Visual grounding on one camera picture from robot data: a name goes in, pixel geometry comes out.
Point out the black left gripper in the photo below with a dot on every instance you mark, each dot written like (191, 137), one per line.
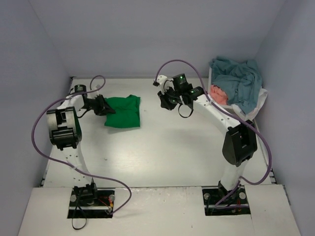
(100, 105)

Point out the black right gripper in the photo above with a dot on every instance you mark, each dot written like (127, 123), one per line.
(166, 100)

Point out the green t shirt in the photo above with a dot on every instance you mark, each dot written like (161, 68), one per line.
(127, 112)

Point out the white laundry basket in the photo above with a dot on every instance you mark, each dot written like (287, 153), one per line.
(227, 107)

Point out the grey-blue t shirt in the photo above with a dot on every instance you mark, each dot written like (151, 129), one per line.
(241, 81)

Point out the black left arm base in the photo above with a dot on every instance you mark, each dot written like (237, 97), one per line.
(99, 208)

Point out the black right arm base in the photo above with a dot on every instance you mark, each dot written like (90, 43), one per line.
(236, 204)

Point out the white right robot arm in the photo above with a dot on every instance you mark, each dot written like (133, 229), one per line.
(239, 140)

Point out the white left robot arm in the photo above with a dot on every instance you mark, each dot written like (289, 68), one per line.
(65, 133)

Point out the pink t shirt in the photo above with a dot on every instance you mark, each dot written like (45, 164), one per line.
(218, 95)

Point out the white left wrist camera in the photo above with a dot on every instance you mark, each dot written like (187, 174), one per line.
(96, 88)

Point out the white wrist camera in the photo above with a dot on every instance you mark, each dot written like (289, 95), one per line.
(163, 82)
(96, 88)

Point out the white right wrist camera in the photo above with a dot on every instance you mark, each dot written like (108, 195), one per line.
(163, 82)

